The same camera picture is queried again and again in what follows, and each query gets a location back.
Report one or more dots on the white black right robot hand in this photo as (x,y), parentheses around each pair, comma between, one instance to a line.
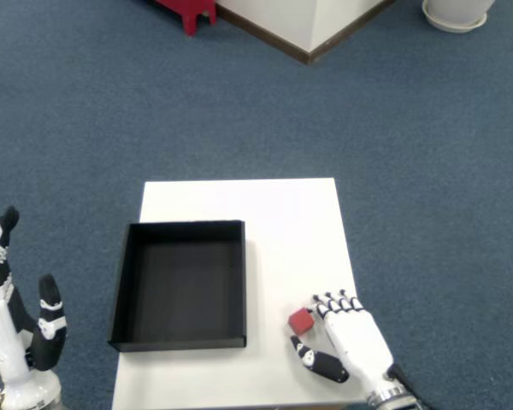
(357,341)

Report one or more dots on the red cube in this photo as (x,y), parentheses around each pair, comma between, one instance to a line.
(300,321)

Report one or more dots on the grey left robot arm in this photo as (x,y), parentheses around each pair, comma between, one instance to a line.
(49,405)

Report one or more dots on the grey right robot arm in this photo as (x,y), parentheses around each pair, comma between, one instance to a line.
(393,403)

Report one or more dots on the black open box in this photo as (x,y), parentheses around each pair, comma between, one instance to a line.
(184,290)

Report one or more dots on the white pot saucer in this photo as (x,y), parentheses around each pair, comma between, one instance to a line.
(453,25)

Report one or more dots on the white plant pot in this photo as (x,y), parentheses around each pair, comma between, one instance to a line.
(459,7)

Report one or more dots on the red plastic stool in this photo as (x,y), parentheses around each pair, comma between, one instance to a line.
(190,15)

